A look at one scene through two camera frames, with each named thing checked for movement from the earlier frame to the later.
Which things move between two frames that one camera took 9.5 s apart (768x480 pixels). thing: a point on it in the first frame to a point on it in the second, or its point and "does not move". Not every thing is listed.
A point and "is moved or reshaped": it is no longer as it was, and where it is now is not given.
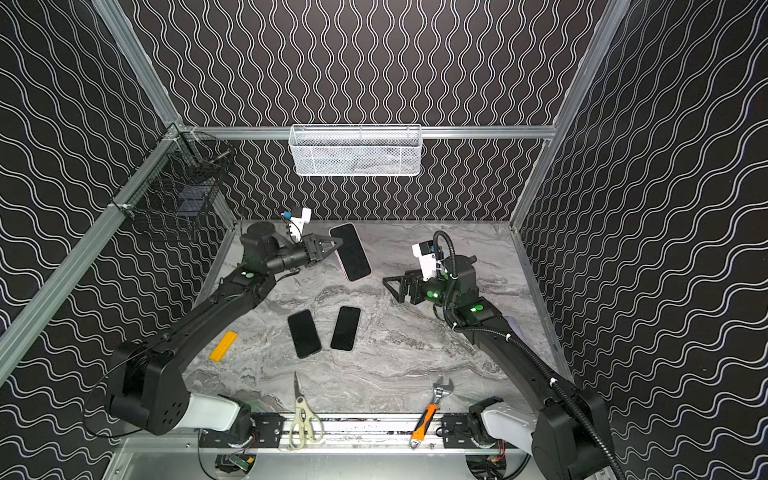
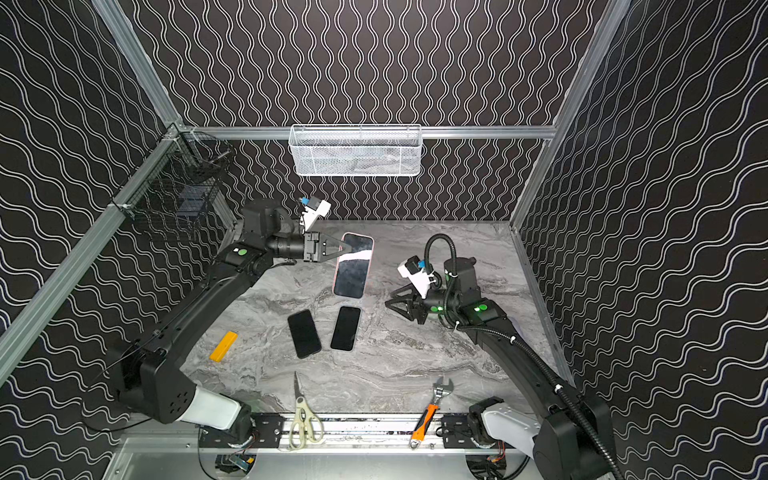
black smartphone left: x=305 y=333 does not move
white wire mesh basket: x=355 y=150 does not move
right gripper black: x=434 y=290 to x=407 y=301
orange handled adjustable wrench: x=440 y=389 does not move
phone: x=352 y=254 is moved or reshaped
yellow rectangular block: x=224 y=346 does not move
